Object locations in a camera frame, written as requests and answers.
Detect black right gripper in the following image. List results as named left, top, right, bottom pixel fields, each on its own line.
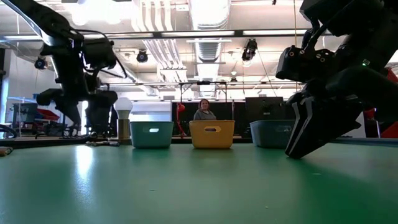
left=275, top=45, right=398, bottom=160

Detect black ceiling spotlight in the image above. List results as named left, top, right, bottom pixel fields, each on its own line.
left=136, top=49, right=149, bottom=63
left=241, top=39, right=259, bottom=62
left=34, top=57, right=48, bottom=71

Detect person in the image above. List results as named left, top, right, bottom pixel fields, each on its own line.
left=193, top=98, right=217, bottom=121

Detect black aluminium table frame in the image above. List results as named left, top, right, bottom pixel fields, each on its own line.
left=0, top=136, right=398, bottom=149

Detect light teal plastic bin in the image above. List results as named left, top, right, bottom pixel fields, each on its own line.
left=129, top=121, right=175, bottom=149

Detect yellow plastic bin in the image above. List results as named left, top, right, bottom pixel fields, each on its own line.
left=188, top=119, right=236, bottom=149

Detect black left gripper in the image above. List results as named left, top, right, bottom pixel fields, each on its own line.
left=36, top=74, right=118, bottom=136

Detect black monitor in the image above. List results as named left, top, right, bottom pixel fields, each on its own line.
left=245, top=96, right=284, bottom=122

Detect silver ventilation duct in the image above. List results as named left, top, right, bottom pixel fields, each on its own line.
left=186, top=0, right=233, bottom=99

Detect red articulated stand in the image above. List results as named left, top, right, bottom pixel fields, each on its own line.
left=175, top=102, right=187, bottom=138

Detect blue-grey plastic bin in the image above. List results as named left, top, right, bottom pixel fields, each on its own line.
left=249, top=119, right=296, bottom=149

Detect green table mat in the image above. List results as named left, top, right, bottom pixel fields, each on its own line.
left=0, top=142, right=398, bottom=224

